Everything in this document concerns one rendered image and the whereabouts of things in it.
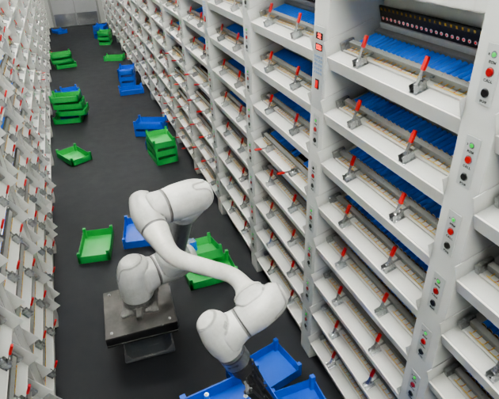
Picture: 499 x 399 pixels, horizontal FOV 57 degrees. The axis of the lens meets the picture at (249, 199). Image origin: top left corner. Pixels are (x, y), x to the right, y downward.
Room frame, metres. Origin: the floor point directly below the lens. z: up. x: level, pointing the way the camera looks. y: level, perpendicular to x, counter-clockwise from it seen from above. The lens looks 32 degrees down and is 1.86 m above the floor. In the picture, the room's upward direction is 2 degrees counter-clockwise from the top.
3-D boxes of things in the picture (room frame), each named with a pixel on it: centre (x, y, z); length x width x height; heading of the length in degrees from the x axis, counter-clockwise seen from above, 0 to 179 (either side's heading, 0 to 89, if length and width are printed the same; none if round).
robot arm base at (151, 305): (1.65, 0.56, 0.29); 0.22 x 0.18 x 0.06; 10
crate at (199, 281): (2.17, 0.26, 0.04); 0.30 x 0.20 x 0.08; 110
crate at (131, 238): (2.62, 0.78, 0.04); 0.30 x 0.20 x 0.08; 9
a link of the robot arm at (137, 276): (1.68, 0.56, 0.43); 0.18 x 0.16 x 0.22; 122
